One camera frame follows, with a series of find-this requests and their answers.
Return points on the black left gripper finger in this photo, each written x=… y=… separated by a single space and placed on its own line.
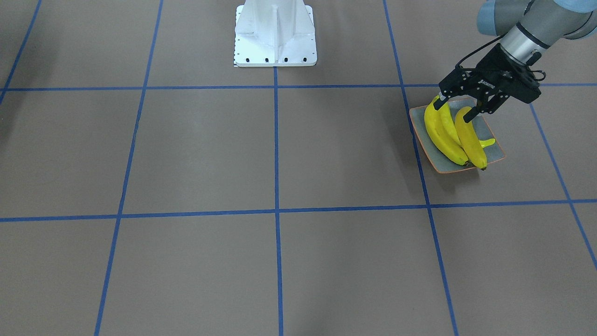
x=483 y=105
x=440 y=101

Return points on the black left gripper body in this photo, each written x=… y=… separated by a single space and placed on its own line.
x=490 y=66

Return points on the yellow banana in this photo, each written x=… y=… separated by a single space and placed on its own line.
x=469 y=140
x=439 y=137
x=487 y=143

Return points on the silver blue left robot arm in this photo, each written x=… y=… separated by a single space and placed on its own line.
x=523 y=31

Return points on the grey square plate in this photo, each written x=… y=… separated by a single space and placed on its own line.
x=439 y=161

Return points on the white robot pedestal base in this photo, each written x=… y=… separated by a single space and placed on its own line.
x=275 y=33

